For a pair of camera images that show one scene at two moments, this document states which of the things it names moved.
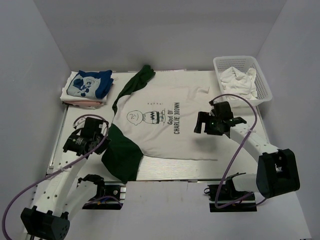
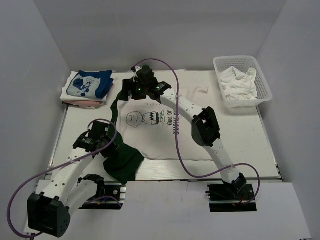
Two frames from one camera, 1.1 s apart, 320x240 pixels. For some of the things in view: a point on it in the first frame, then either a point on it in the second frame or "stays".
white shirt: (65, 96) stays
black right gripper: (204, 117) -> (128, 85)
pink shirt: (85, 103) stays
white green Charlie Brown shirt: (156, 117) stays
